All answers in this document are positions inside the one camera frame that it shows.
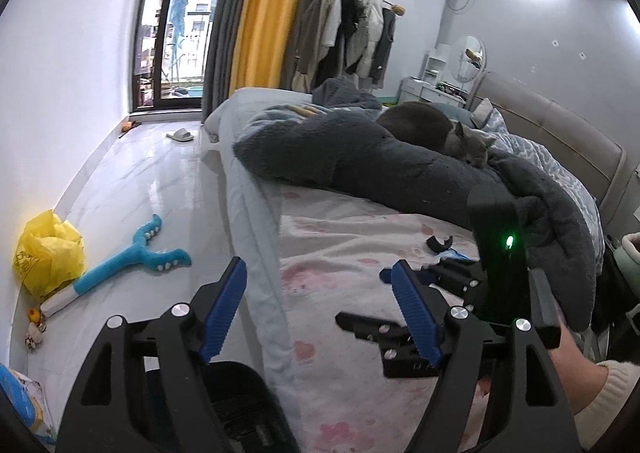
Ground round vanity mirror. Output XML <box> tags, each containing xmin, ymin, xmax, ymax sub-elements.
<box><xmin>452</xmin><ymin>34</ymin><xmax>487</xmax><ymax>84</ymax></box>

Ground grey curtain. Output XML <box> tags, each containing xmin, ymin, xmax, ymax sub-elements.
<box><xmin>201</xmin><ymin>0</ymin><xmax>273</xmax><ymax>124</ymax></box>

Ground beige hanging coat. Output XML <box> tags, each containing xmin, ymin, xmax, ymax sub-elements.
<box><xmin>292</xmin><ymin>0</ymin><xmax>341</xmax><ymax>91</ymax></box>

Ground black framed glass door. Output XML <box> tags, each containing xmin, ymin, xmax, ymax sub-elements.
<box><xmin>127</xmin><ymin>0</ymin><xmax>236</xmax><ymax>114</ymax></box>

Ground pink printed bed sheet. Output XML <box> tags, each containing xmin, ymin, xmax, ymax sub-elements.
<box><xmin>277</xmin><ymin>183</ymin><xmax>501</xmax><ymax>453</ymax></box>

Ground person's right forearm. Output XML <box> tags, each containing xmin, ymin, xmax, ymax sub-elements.
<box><xmin>547</xmin><ymin>318</ymin><xmax>640</xmax><ymax>451</ymax></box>

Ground blue hanging cloth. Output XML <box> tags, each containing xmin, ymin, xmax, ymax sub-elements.
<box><xmin>167</xmin><ymin>0</ymin><xmax>193</xmax><ymax>48</ymax></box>

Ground white hanging jacket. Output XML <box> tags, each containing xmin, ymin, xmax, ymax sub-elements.
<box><xmin>345</xmin><ymin>0</ymin><xmax>386</xmax><ymax>76</ymax></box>

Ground blue white patterned duvet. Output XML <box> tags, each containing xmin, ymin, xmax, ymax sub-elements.
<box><xmin>470</xmin><ymin>108</ymin><xmax>601</xmax><ymax>234</ymax></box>

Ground dark grey hanging pants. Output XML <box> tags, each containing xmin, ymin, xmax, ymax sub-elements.
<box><xmin>370</xmin><ymin>8</ymin><xmax>397</xmax><ymax>86</ymax></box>

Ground small white toy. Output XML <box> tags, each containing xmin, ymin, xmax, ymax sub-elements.
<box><xmin>25</xmin><ymin>322</ymin><xmax>48</xmax><ymax>351</ymax></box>

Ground white dresser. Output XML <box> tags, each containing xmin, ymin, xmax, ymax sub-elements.
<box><xmin>397</xmin><ymin>77</ymin><xmax>471</xmax><ymax>108</ymax></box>

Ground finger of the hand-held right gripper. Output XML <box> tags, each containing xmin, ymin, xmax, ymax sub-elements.
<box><xmin>415</xmin><ymin>235</ymin><xmax>488</xmax><ymax>306</ymax></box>
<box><xmin>335</xmin><ymin>311</ymin><xmax>443</xmax><ymax>380</ymax></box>

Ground black hanging garment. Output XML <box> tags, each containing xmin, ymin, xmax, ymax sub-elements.
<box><xmin>327</xmin><ymin>0</ymin><xmax>361</xmax><ymax>76</ymax></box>

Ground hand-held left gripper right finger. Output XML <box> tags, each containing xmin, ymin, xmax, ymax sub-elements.
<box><xmin>390</xmin><ymin>260</ymin><xmax>583</xmax><ymax>453</ymax></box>

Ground yellow curtain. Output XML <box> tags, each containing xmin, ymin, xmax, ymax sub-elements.
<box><xmin>230</xmin><ymin>0</ymin><xmax>321</xmax><ymax>96</ymax></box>

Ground yellow plastic bag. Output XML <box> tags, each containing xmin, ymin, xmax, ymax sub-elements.
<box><xmin>14</xmin><ymin>210</ymin><xmax>86</xmax><ymax>299</ymax></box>

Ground grey cat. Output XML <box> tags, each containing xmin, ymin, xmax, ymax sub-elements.
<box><xmin>445</xmin><ymin>122</ymin><xmax>498</xmax><ymax>168</ymax></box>
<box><xmin>375</xmin><ymin>102</ymin><xmax>458</xmax><ymax>156</ymax></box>

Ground dark grey fleece blanket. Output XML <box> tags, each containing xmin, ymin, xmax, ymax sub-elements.
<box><xmin>232</xmin><ymin>78</ymin><xmax>606</xmax><ymax>334</ymax></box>

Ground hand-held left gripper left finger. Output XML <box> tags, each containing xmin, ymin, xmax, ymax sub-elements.
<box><xmin>55</xmin><ymin>256</ymin><xmax>248</xmax><ymax>453</ymax></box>

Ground blue packet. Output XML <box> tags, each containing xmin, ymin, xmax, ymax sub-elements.
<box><xmin>0</xmin><ymin>363</ymin><xmax>56</xmax><ymax>444</ymax></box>

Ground blue forked plush toy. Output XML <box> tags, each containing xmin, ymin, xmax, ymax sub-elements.
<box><xmin>40</xmin><ymin>214</ymin><xmax>192</xmax><ymax>318</ymax></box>

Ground pale green cushion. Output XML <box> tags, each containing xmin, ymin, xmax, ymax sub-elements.
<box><xmin>612</xmin><ymin>231</ymin><xmax>640</xmax><ymax>274</ymax></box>

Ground beige upholstered bed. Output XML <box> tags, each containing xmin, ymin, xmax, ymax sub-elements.
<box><xmin>202</xmin><ymin>73</ymin><xmax>628</xmax><ymax>453</ymax></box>

